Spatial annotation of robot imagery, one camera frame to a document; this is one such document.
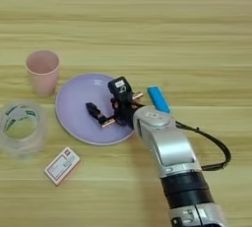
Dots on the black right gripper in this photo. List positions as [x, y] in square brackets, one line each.
[126, 113]

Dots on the purple plastic plate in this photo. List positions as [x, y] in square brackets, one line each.
[75, 106]

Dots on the pink plastic cup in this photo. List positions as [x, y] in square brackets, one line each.
[42, 73]

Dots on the small red white card box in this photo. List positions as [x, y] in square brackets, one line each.
[61, 166]

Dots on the blue rectangular block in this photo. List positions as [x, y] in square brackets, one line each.
[158, 100]

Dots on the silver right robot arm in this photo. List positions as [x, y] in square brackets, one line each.
[174, 149]

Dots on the small black box white label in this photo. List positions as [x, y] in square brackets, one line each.
[119, 88]

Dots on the clear adhesive tape roll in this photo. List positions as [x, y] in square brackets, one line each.
[41, 132]

